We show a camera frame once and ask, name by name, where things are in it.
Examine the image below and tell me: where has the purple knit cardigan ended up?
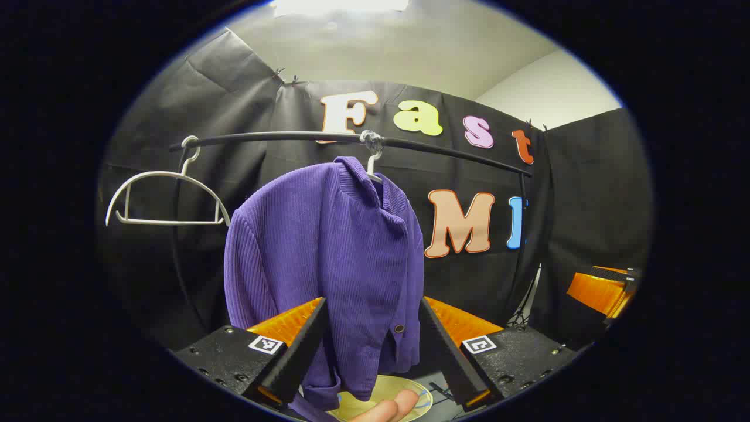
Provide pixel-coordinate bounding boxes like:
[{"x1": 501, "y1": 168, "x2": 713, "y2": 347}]
[{"x1": 224, "y1": 156, "x2": 425, "y2": 422}]

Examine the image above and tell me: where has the white hanger with tape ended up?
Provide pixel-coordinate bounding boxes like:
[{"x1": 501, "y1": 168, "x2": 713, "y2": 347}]
[{"x1": 366, "y1": 147, "x2": 384, "y2": 183}]

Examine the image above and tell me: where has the black clothes rack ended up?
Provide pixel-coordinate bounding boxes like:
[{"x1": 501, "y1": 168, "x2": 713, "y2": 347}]
[{"x1": 169, "y1": 130, "x2": 543, "y2": 335}]

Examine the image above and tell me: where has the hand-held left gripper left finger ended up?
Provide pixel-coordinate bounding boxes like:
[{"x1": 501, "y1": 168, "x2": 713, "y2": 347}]
[{"x1": 173, "y1": 296, "x2": 329, "y2": 411}]

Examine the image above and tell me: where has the ceiling light panel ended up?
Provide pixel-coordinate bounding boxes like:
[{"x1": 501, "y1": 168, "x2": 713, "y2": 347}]
[{"x1": 272, "y1": 0, "x2": 411, "y2": 17}]

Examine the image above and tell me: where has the cream laundry hamper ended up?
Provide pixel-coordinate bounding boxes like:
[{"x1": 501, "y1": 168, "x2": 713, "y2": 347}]
[{"x1": 328, "y1": 375, "x2": 434, "y2": 422}]

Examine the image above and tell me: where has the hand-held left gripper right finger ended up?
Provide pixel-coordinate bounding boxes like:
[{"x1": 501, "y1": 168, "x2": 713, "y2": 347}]
[{"x1": 419, "y1": 296, "x2": 578, "y2": 412}]

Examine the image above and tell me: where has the white empty clothes hanger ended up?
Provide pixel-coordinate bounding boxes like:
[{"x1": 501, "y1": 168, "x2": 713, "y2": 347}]
[{"x1": 105, "y1": 136, "x2": 232, "y2": 228}]

